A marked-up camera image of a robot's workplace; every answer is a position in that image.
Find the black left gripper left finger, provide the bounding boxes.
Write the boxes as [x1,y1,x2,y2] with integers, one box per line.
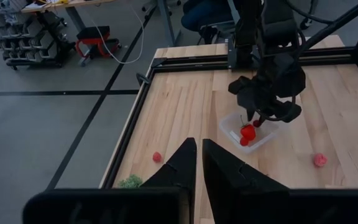
[140,137,198,190]

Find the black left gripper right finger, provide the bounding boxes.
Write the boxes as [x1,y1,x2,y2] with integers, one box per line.
[201,138,291,200]

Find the round red tomato toy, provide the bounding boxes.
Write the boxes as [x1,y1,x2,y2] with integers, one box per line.
[239,123,257,141]

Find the clear plastic tupperware container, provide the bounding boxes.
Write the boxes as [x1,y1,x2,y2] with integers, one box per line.
[218,111,281,154]

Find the green plant in white pot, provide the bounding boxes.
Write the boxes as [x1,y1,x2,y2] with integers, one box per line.
[117,174,144,189]

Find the black office chair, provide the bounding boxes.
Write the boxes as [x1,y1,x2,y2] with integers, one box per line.
[196,18,241,46]

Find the grey table leg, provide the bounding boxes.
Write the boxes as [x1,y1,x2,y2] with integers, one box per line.
[155,0,181,47]

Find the red black rolling stool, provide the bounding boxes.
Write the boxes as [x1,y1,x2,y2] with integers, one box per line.
[75,26,122,67]

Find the wooden desk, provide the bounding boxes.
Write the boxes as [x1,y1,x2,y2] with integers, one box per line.
[20,0,117,34]

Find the grey storage bin rack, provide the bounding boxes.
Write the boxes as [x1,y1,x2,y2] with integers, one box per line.
[0,0,74,71]

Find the black table frame rail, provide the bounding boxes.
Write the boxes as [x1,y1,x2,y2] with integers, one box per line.
[152,45,356,74]
[103,57,167,190]

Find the thick black cable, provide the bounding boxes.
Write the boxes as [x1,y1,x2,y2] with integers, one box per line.
[284,0,335,26]

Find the black cable clip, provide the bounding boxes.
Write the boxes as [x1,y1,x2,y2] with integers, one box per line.
[135,72,151,86]

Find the black diagonal frame strut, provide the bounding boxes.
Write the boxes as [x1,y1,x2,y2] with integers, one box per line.
[300,0,358,52]

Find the white floor cable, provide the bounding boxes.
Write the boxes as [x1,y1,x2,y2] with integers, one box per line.
[90,6,145,65]

